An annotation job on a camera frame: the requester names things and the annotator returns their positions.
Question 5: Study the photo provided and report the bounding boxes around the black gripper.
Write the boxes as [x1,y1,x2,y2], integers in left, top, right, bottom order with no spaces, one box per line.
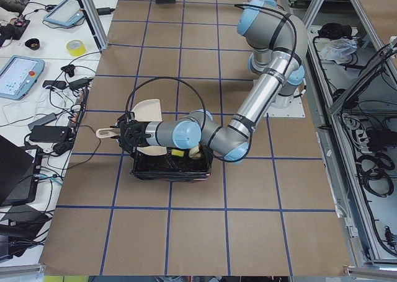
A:
[115,113,149,154]

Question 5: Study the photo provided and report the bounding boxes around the beige plastic dustpan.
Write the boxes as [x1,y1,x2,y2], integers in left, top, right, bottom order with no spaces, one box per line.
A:
[96,99,167,156]

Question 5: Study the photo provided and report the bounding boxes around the yellow sponge piece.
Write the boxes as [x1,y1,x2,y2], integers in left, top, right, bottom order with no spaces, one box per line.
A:
[171,149,184,157]

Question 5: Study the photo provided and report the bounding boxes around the twisted bread piece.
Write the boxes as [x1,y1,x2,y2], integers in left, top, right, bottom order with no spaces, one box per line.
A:
[189,144,204,160]

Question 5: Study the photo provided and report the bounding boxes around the pink bin with black bag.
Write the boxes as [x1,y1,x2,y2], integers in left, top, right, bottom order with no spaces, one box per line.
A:
[130,147,213,182]

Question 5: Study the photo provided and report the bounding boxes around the black power adapter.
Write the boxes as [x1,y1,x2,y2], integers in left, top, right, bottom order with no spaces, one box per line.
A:
[29,125,72,143]

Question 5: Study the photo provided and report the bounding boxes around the yellow tape roll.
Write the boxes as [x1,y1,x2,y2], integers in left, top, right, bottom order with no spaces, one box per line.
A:
[66,40,86,57]

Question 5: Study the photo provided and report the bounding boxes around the black laptop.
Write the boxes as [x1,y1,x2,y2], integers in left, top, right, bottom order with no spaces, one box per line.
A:
[1,136,43,207]

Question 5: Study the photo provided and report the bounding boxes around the black small bowl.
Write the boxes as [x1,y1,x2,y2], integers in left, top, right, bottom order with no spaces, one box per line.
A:
[24,38,40,51]

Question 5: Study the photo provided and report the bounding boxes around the blue teach pendant tablet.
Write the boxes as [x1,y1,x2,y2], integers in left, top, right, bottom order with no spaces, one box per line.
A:
[43,0,84,29]

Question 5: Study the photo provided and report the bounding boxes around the aluminium frame post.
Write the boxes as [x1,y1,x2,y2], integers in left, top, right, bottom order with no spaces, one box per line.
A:
[77,0,109,53]

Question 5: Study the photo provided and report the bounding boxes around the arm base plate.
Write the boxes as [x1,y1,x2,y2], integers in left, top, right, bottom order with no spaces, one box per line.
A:
[267,80,306,118]

